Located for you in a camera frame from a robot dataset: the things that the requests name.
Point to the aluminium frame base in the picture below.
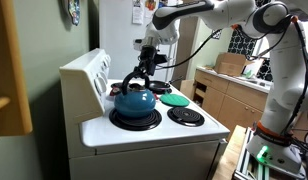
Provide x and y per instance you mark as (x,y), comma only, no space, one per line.
(242,166)

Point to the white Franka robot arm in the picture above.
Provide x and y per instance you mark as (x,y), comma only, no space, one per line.
(284,83)

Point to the white paper note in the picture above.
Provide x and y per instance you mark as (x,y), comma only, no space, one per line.
(137,13)

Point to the wooden wall shelf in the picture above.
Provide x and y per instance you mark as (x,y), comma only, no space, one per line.
(14,66)

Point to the open cardboard box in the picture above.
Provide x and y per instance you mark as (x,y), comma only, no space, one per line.
(230,64)

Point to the beige kitchen counter cabinet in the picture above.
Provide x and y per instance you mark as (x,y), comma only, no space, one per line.
(237,103)

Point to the green plate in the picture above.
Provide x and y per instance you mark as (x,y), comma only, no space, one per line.
(174,100)

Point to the white electric stove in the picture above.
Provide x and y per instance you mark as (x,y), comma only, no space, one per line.
(144,140)

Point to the colourful decorative wall plate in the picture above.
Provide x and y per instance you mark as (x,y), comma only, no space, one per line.
(74,11)

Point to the colourful printed paper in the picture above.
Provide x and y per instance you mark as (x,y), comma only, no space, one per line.
(150,5)

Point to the white refrigerator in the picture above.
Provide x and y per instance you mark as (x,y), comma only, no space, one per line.
(120,40)

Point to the black coil stove burner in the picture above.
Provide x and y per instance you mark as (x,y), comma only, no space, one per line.
(116,85)
(185,116)
(135,124)

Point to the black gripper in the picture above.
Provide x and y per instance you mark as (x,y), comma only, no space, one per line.
(148,56)

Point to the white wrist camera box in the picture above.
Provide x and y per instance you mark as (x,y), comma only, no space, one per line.
(138,44)

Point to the small patterned framed picture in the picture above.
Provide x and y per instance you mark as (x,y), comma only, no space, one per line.
(218,34)

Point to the black frying pan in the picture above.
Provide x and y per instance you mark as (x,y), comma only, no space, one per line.
(159,86)

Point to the black white patterned curtain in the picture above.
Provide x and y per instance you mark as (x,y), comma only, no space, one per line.
(242,43)

